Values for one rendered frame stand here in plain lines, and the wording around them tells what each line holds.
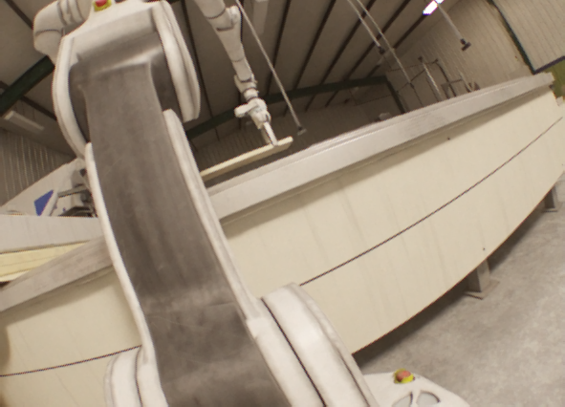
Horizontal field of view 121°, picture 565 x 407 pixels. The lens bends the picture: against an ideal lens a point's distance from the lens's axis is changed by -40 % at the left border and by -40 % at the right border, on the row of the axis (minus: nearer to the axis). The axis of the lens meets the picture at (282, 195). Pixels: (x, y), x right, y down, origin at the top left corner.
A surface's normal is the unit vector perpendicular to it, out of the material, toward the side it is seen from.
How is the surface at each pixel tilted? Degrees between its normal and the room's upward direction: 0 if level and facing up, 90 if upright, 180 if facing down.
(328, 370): 72
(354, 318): 90
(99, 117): 84
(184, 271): 84
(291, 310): 26
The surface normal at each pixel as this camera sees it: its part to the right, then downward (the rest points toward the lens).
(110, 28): 0.37, 0.17
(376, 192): 0.15, -0.08
